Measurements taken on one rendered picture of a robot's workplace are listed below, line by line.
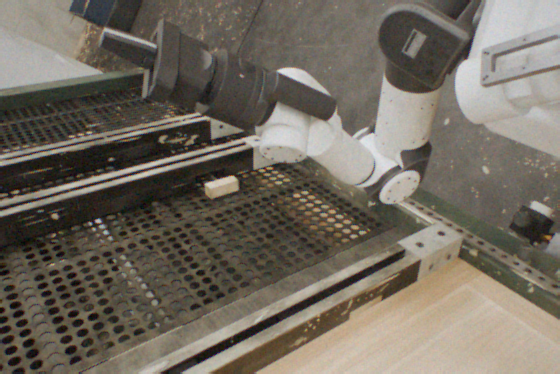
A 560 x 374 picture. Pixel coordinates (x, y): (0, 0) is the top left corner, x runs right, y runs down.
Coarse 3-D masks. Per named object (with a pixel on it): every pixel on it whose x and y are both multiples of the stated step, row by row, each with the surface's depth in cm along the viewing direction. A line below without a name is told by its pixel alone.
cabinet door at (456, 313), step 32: (416, 288) 89; (448, 288) 89; (480, 288) 90; (352, 320) 82; (384, 320) 82; (416, 320) 83; (448, 320) 83; (480, 320) 83; (512, 320) 83; (544, 320) 83; (320, 352) 76; (352, 352) 76; (384, 352) 76; (416, 352) 77; (448, 352) 77; (480, 352) 77; (512, 352) 77; (544, 352) 77
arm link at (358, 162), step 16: (352, 144) 76; (368, 144) 84; (336, 160) 75; (352, 160) 77; (368, 160) 79; (384, 160) 82; (336, 176) 80; (352, 176) 79; (368, 176) 81; (384, 176) 80; (368, 192) 82
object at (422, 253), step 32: (384, 256) 89; (416, 256) 89; (448, 256) 94; (320, 288) 81; (352, 288) 81; (384, 288) 85; (256, 320) 74; (288, 320) 74; (320, 320) 77; (192, 352) 68; (224, 352) 68; (256, 352) 70; (288, 352) 75
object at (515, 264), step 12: (408, 204) 108; (420, 204) 108; (432, 216) 104; (456, 228) 100; (468, 240) 97; (480, 240) 97; (492, 252) 93; (504, 252) 93; (504, 264) 91; (516, 264) 91; (528, 276) 88; (540, 276) 88; (552, 288) 85
